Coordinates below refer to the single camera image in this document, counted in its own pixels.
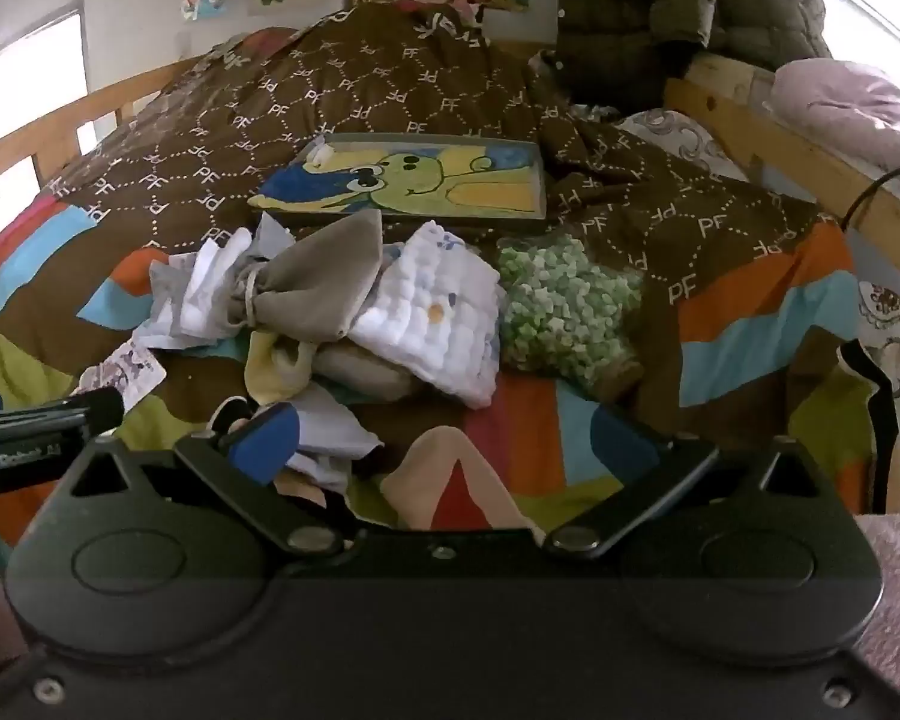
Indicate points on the olive puffer jacket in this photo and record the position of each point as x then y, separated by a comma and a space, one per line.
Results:
645, 15

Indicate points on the small white cloth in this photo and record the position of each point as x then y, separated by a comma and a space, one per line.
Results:
319, 154

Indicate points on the grey swirl patterned pillow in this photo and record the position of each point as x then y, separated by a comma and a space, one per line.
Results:
682, 139

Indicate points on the colourful patchwork bedsheet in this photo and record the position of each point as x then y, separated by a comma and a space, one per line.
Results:
757, 345

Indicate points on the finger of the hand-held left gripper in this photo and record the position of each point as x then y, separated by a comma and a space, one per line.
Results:
97, 409

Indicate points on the wooden bed frame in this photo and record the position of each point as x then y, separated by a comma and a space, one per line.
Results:
795, 157

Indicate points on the light blue cloth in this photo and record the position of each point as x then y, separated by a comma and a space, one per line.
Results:
274, 236

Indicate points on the black white sock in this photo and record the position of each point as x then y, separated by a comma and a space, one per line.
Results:
229, 411

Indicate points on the pale blue white cloth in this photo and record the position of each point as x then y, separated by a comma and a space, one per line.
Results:
330, 427

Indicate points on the white quilted cloth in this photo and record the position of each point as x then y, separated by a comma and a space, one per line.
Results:
427, 315

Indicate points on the yellow sock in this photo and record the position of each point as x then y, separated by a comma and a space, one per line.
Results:
270, 375

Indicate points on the green white pellet bag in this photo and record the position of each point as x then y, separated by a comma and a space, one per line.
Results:
562, 307

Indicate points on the window beside bed rail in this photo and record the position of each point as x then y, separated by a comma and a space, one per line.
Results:
30, 105

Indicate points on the plain white cloth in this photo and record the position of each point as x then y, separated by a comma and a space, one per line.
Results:
202, 292

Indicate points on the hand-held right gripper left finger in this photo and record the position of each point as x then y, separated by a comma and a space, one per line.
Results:
266, 441

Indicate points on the pink pillow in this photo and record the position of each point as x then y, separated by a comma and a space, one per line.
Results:
847, 105

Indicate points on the shallow cartoon printed box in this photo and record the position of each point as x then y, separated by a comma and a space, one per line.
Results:
420, 180

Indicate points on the grey cloth pouch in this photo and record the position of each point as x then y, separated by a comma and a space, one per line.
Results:
315, 277

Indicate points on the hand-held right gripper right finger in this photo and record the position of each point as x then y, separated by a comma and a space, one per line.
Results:
624, 436

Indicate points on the taupe cloth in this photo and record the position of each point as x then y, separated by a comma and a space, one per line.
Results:
360, 375

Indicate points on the cartoon-print white towel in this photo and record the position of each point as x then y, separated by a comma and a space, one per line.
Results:
131, 371

